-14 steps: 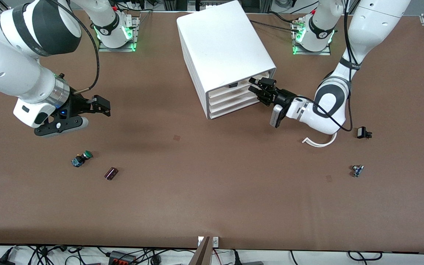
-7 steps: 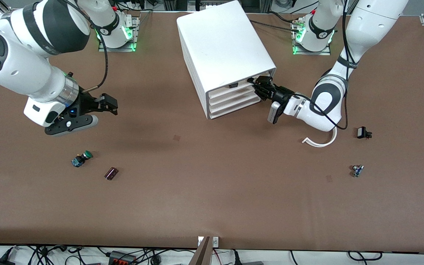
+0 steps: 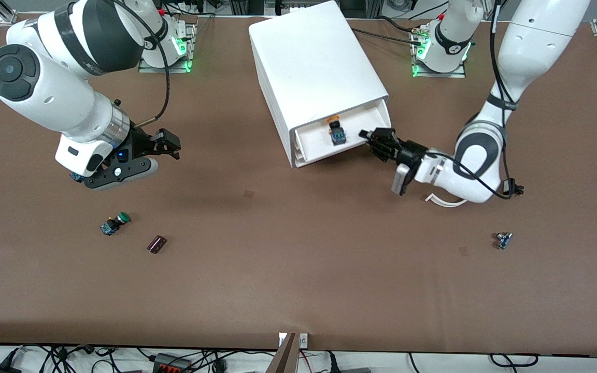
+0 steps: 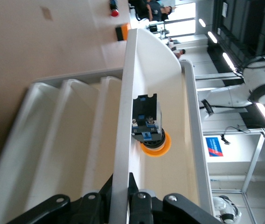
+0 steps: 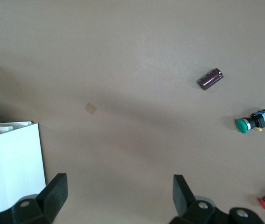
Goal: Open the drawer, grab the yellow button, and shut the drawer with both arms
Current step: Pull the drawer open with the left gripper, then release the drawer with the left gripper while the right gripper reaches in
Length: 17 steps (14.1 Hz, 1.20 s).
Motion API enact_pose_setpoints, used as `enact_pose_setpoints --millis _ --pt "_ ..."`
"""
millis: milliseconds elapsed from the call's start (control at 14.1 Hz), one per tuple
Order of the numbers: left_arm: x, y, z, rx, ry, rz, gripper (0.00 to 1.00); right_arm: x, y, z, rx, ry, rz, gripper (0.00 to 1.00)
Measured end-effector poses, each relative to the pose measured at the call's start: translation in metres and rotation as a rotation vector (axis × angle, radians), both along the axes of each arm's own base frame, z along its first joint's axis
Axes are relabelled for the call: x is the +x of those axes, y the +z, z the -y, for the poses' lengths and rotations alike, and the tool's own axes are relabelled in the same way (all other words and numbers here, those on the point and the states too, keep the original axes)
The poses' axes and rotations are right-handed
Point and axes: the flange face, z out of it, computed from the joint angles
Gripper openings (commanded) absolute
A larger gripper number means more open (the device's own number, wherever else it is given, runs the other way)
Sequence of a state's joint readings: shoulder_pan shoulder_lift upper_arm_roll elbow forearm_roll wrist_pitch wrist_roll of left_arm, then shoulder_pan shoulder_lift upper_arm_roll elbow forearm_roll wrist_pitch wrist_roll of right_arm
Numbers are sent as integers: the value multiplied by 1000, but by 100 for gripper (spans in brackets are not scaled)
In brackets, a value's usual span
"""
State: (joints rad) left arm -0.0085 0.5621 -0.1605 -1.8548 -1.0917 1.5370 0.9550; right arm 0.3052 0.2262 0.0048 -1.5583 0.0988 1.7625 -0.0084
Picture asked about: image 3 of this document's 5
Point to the white drawer cabinet shell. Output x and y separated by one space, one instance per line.
309 57

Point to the white plain drawer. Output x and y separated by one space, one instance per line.
299 154
301 162
298 146

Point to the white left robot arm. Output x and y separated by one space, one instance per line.
537 41

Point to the brown wooden post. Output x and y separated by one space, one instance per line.
285 360

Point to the white edge bracket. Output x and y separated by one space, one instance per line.
303 340

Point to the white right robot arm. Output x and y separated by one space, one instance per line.
44 98

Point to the black orange power strip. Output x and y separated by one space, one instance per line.
171 365

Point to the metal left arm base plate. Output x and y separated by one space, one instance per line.
438 75

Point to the small blue electronic component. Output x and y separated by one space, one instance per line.
503 241

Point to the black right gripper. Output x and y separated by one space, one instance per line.
140 142

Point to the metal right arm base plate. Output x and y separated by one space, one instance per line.
164 69

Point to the white curved plastic strip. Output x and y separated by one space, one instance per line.
446 203

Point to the small black switch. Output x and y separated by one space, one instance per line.
517 190

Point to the dark purple cylindrical component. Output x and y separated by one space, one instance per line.
156 244

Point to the green capped push button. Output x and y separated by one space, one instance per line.
114 224

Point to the orange capped push button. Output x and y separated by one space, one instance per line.
338 137

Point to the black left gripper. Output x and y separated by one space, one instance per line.
411 151

